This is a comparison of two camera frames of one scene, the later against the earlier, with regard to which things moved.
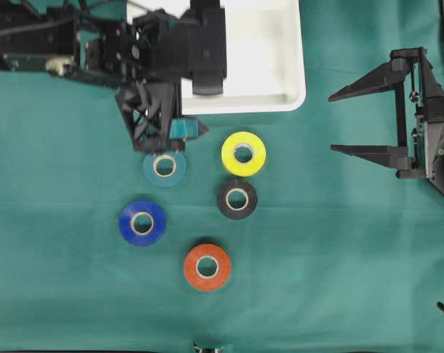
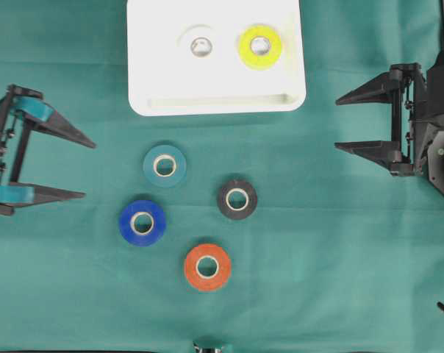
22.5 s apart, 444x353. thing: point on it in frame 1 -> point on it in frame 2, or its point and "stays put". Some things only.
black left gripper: [148, 47] -> [4, 198]
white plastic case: [265, 70] stays put
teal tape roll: [164, 181] stays put
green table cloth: [337, 253] stays put
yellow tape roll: [252, 142] -> [255, 61]
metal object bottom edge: [196, 348] stays put
